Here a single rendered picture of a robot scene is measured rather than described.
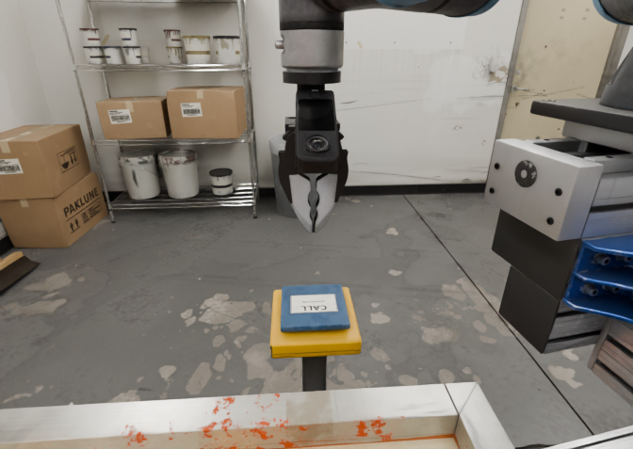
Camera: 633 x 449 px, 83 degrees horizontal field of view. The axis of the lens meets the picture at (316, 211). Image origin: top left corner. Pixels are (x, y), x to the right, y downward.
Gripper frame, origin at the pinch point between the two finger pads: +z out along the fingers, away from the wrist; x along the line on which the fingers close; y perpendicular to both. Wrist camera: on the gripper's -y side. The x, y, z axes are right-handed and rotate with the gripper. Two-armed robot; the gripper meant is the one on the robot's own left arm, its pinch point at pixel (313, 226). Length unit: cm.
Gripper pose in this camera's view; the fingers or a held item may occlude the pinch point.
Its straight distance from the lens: 49.9
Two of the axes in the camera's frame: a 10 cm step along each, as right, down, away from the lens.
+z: 0.0, 9.1, 4.1
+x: -10.0, 0.3, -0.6
